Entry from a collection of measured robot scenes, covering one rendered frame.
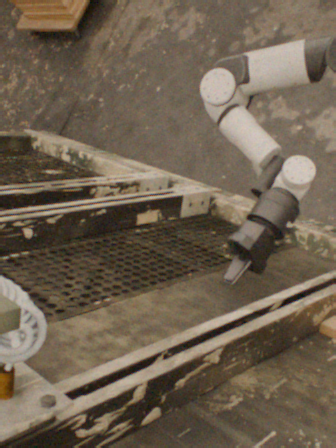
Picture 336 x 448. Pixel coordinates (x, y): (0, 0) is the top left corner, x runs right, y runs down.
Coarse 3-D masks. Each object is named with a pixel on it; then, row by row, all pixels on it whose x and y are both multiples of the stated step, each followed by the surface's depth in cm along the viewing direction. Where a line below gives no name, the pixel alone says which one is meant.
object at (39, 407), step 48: (0, 288) 57; (0, 336) 57; (192, 336) 83; (240, 336) 85; (288, 336) 97; (0, 384) 57; (48, 384) 61; (96, 384) 70; (144, 384) 71; (192, 384) 79; (0, 432) 53; (48, 432) 61; (96, 432) 67
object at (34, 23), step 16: (16, 0) 397; (32, 0) 387; (48, 0) 379; (64, 0) 376; (80, 0) 386; (32, 16) 411; (48, 16) 401; (64, 16) 391; (80, 16) 389; (32, 32) 423
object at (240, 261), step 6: (234, 258) 116; (240, 258) 115; (246, 258) 115; (234, 264) 115; (240, 264) 115; (246, 264) 115; (228, 270) 115; (234, 270) 114; (240, 270) 114; (228, 276) 114; (234, 276) 114
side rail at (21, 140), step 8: (0, 136) 217; (8, 136) 220; (16, 136) 222; (24, 136) 225; (0, 144) 218; (8, 144) 221; (16, 144) 223; (24, 144) 226; (0, 152) 219; (8, 152) 222
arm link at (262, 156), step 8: (264, 144) 122; (272, 144) 122; (256, 152) 122; (264, 152) 121; (272, 152) 123; (280, 152) 126; (256, 160) 123; (264, 160) 123; (256, 168) 125; (264, 168) 126
